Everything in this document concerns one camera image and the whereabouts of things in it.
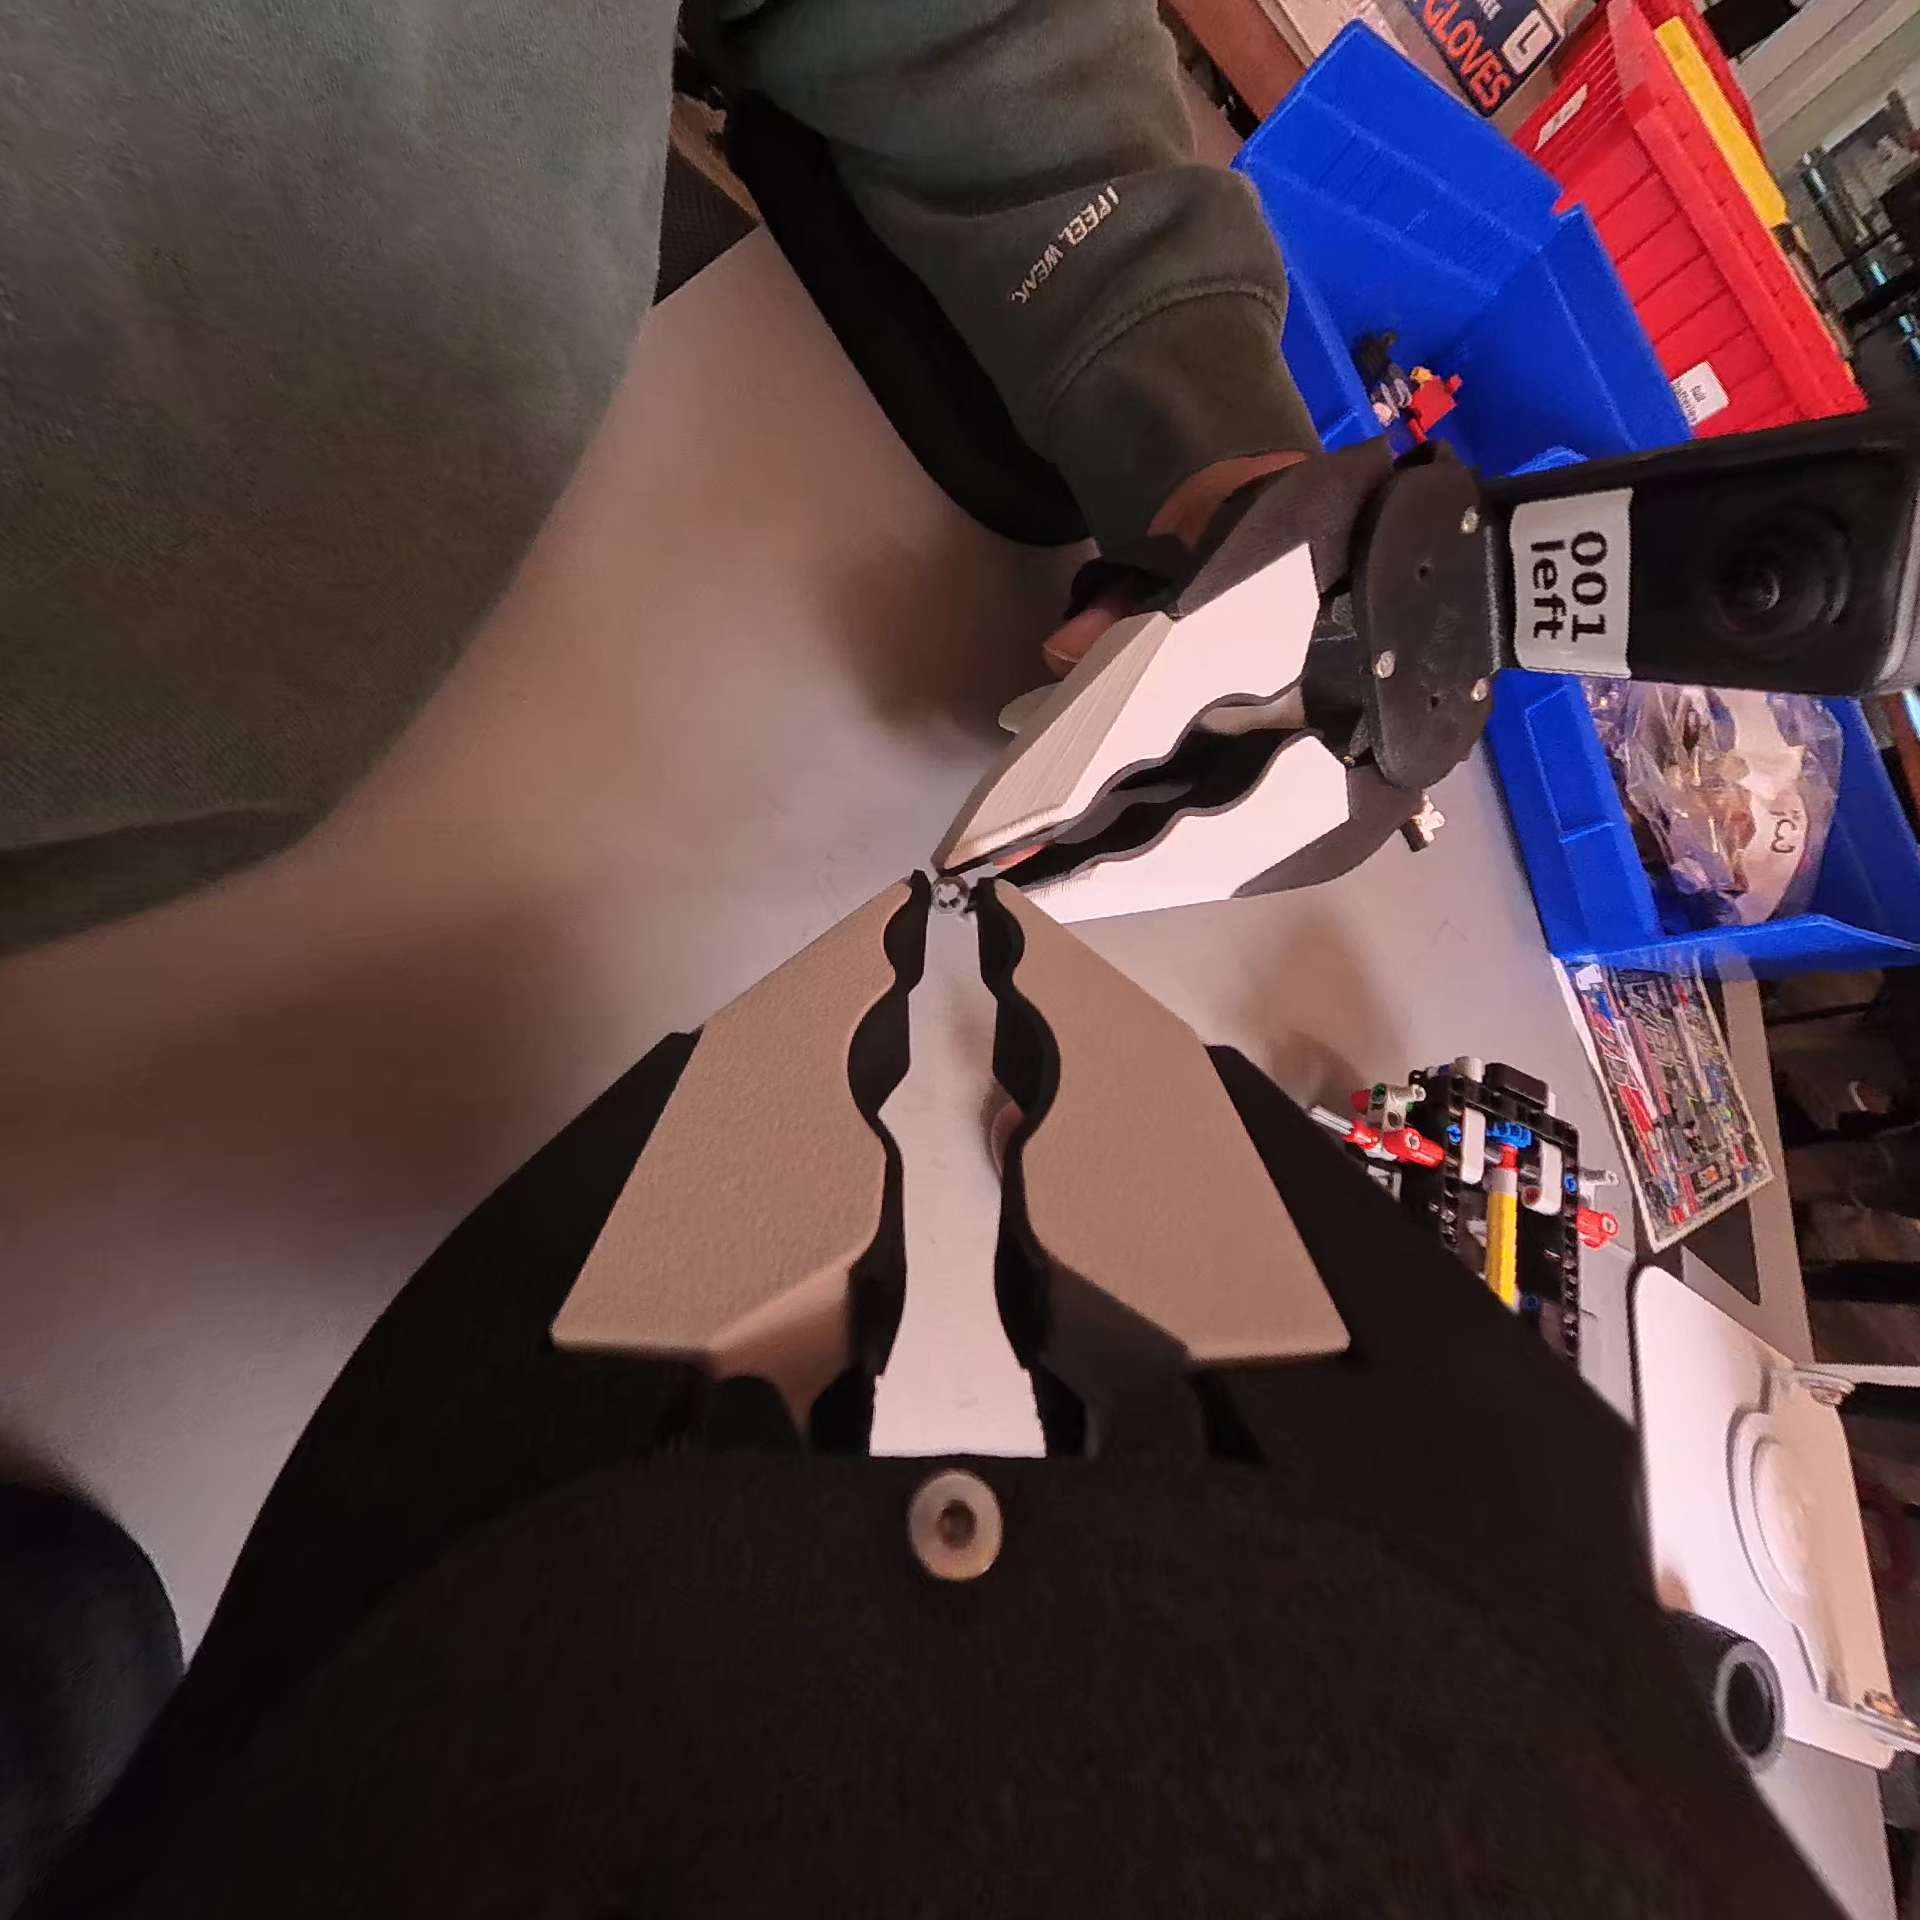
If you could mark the clear bag of lego parts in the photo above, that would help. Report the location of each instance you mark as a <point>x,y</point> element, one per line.
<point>1711,811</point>

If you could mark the small coloured lego pieces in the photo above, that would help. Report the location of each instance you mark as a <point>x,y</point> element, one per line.
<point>1424,398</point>

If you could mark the white plastic tray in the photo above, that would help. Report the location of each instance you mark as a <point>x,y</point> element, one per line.
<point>1724,1441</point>

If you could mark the person's green sweatshirt torso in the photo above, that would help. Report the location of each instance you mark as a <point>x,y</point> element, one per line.
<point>301,374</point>

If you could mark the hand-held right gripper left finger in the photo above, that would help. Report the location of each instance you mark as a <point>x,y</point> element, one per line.
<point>735,1171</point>

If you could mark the lego instruction booklet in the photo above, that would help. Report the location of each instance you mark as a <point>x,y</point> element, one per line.
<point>1673,1110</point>

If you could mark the black lego tyre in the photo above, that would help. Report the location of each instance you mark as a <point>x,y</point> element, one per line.
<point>1741,1694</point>

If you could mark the red storage bin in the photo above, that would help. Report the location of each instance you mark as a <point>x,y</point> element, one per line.
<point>1695,254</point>

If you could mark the person's left hand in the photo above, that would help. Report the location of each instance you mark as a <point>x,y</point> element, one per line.
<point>1193,511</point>

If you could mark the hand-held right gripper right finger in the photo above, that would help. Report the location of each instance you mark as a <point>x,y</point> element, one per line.
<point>1170,1185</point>

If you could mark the lego car chassis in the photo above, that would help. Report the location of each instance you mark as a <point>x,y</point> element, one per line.
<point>1485,1200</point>

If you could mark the person's left forearm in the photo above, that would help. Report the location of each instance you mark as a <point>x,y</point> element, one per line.
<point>1050,224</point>

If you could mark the white lego connector brown axle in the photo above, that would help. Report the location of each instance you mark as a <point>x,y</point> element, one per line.
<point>948,896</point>

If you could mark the blue storage bin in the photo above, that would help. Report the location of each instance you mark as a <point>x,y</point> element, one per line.
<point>1440,254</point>
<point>1591,840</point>

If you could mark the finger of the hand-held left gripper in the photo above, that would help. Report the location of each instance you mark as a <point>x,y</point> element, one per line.
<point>1110,720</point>
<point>1214,855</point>

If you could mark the blue printed cardboard box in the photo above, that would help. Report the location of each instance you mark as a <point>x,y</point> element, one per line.
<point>1478,52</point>

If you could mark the person's leg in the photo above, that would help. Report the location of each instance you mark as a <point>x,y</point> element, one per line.
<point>61,1650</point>

